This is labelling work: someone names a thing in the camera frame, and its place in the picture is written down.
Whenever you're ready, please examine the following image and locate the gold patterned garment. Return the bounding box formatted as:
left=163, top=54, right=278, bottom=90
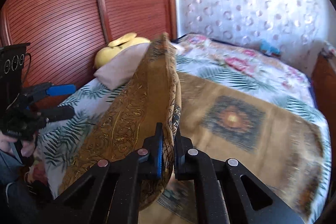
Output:
left=58, top=32, right=325, bottom=224

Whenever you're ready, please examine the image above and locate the person's left hand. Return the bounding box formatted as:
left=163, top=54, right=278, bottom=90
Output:
left=0, top=132, right=36, bottom=157

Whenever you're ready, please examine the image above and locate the palm-leaf print bedsheet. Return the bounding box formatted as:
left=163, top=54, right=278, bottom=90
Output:
left=36, top=48, right=333, bottom=224

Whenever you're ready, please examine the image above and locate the yellow Pikachu plush toy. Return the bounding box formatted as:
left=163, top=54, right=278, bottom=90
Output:
left=94, top=32, right=150, bottom=69

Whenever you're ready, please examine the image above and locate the folded beige cloth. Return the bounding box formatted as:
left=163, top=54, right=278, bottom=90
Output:
left=94, top=43, right=149, bottom=90

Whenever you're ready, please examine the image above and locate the red-brown slatted wardrobe door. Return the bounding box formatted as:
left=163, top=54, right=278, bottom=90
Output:
left=1, top=0, right=177, bottom=87

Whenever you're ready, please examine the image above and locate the floral bed quilt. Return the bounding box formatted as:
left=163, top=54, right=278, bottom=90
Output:
left=171, top=33, right=317, bottom=109

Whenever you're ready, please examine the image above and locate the blue item behind bed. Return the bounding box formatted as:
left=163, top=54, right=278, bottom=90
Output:
left=259, top=40, right=281, bottom=57

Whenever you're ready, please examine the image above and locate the long wooden side cabinet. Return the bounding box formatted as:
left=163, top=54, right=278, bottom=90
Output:
left=310, top=52, right=336, bottom=125

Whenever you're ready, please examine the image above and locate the white circle-pattern curtain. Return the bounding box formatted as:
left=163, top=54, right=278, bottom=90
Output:
left=176, top=0, right=335, bottom=60

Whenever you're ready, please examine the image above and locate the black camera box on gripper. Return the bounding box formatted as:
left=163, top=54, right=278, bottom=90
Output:
left=1, top=43, right=30, bottom=77

